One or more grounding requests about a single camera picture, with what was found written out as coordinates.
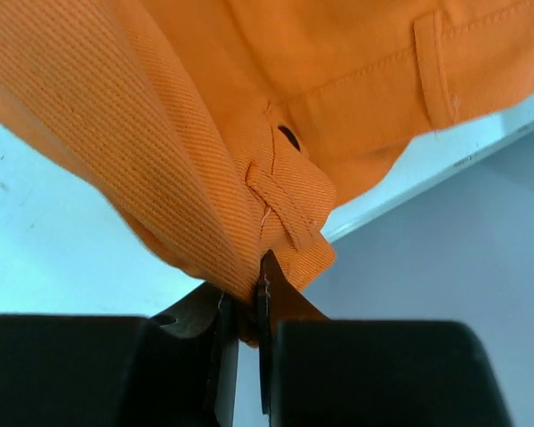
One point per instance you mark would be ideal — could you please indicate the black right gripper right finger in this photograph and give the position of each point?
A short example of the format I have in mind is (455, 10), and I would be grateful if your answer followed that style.
(316, 371)

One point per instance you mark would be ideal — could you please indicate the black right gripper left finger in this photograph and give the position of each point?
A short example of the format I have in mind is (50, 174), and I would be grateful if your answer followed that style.
(177, 368)

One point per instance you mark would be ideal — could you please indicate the orange trousers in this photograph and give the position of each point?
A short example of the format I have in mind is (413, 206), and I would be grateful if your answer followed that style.
(223, 130)

